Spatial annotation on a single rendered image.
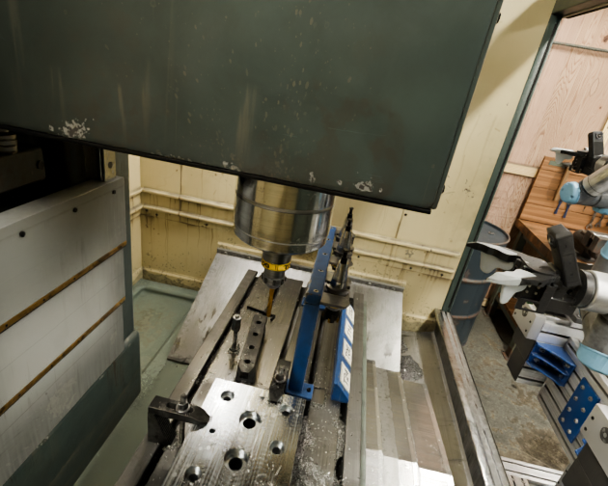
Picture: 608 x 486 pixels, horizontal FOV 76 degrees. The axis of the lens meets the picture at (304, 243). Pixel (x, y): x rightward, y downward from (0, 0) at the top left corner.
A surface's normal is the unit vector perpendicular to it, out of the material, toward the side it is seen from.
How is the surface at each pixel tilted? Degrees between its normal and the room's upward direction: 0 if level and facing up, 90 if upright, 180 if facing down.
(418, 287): 87
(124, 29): 90
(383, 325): 24
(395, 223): 90
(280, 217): 90
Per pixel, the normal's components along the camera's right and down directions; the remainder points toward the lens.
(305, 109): -0.15, 0.40
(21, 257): 0.98, 0.20
